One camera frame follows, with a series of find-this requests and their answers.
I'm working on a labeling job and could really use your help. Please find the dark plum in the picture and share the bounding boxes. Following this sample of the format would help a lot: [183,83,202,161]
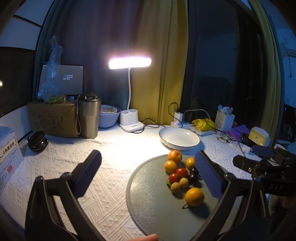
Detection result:
[189,167,199,175]
[188,173,199,184]

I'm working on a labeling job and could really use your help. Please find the yellow tissue box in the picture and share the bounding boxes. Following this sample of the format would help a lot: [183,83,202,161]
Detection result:
[248,126,271,147]

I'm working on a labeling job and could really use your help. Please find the yellow snack bag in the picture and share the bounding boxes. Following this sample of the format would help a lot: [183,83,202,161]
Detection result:
[192,118,217,132]

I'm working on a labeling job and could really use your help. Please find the cardboard box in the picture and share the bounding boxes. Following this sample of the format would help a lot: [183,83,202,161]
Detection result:
[28,101,78,138]

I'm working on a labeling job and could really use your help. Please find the tablet screen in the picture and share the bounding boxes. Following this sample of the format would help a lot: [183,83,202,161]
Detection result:
[49,64,84,97]

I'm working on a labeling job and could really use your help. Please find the black small bowls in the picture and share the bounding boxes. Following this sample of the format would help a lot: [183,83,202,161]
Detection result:
[27,131,48,153]

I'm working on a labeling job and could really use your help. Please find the white tablecloth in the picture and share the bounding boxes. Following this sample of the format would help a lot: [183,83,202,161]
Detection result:
[0,123,278,241]

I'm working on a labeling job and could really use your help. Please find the person's fingertip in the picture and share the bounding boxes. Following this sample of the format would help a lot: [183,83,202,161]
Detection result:
[128,234,159,241]

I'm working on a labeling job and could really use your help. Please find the steel travel tumbler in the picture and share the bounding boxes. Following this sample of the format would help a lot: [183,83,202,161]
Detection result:
[75,92,101,139]

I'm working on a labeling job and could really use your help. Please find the white desk lamp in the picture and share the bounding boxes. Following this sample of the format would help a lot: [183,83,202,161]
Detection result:
[108,56,152,133]

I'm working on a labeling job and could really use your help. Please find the lavender bowl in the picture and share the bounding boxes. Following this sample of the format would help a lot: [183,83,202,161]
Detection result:
[99,104,121,128]

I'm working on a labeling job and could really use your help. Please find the purple cloth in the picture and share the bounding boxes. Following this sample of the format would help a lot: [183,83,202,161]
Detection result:
[226,125,250,141]

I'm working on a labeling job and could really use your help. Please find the white charger plug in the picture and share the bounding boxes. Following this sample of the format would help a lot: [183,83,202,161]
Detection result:
[174,112,183,123]

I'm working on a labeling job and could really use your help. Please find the white power strip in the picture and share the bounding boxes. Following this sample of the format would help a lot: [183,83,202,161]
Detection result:
[170,120,195,130]

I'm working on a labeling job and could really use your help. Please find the white flat box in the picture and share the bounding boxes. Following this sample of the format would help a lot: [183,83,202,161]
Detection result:
[189,126,216,137]

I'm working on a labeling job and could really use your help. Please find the yellow curtain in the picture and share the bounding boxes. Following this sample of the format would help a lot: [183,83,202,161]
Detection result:
[131,1,189,125]

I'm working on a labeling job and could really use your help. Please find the white printed box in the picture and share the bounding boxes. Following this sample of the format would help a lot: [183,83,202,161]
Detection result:
[0,126,23,194]

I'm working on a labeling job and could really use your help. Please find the plastic bag of fruit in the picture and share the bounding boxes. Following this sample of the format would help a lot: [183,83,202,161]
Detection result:
[37,35,67,104]

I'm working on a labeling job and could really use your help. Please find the red tomato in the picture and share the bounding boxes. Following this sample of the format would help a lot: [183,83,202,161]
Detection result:
[176,168,189,178]
[169,173,181,184]

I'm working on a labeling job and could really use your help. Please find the small orange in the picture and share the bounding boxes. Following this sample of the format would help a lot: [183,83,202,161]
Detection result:
[185,157,195,169]
[164,160,178,174]

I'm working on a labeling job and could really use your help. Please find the black cable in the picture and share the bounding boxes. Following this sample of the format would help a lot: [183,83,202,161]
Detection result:
[130,102,183,135]

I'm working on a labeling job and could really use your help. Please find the orange with stem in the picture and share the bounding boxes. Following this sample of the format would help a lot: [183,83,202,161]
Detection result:
[182,187,205,209]

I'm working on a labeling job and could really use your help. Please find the white woven basket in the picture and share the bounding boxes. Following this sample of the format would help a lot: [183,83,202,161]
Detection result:
[215,105,235,131]

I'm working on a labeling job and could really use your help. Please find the round grey placemat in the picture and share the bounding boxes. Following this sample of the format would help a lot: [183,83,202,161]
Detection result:
[126,155,218,240]

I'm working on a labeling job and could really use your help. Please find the large dimpled orange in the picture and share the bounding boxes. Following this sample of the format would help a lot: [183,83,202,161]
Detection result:
[168,150,183,164]

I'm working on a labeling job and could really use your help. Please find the white plate dark rim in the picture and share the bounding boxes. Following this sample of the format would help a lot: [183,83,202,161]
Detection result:
[159,127,200,151]

